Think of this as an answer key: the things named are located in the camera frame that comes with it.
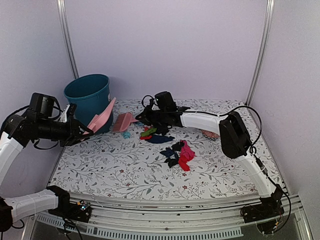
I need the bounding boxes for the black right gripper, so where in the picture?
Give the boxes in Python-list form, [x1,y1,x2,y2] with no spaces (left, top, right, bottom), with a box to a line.
[135,104,168,128]

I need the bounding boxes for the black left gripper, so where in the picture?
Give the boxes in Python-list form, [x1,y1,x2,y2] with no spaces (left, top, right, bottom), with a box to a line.
[36,115,94,147]

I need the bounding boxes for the pink plastic dustpan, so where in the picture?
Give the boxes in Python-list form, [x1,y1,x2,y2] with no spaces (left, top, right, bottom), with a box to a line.
[87,97,117,134]

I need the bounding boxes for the central colourful paper scrap pile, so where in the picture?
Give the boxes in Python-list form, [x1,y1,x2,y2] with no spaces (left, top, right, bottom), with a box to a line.
[138,124,197,172]

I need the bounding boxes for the pink plastic hand brush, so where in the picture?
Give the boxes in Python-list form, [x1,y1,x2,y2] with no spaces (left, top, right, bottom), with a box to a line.
[112,112,138,133]

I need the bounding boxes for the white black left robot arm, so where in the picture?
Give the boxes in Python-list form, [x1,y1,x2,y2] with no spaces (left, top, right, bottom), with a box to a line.
[0,114,94,232]

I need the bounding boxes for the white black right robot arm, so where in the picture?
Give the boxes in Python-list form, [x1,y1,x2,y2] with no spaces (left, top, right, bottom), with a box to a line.
[135,106,283,218]

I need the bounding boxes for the small blue paper scraps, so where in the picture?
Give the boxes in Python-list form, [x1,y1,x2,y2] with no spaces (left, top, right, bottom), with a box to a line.
[121,131,131,139]

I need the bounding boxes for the teal plastic waste bin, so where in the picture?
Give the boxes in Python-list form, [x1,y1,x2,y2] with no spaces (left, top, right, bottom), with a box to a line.
[63,74,111,126]

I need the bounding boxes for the pink patterned small bowl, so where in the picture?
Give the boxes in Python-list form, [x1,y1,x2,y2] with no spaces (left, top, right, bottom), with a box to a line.
[201,129,220,141]

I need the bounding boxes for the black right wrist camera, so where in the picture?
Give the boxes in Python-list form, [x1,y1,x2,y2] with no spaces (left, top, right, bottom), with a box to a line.
[154,91,177,112]

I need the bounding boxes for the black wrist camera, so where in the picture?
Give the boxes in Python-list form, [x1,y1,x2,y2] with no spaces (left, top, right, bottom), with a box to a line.
[28,92,57,119]
[154,91,177,112]

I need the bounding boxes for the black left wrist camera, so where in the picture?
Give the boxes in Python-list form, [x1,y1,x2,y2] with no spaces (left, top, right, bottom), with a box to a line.
[28,92,57,119]

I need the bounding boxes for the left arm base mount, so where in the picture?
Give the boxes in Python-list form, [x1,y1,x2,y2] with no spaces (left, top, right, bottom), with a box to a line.
[48,195,92,223]

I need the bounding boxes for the left aluminium frame post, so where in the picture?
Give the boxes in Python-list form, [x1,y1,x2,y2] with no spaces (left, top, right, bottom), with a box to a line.
[56,0,79,79]

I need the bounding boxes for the aluminium frame post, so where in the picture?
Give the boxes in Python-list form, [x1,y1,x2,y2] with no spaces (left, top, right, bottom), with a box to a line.
[56,0,79,79]
[245,0,275,106]

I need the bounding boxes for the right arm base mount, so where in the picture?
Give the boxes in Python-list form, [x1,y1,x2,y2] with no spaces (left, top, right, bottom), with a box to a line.
[240,192,285,235]

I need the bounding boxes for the right aluminium frame post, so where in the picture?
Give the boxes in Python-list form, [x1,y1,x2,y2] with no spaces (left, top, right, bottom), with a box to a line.
[245,0,275,106]

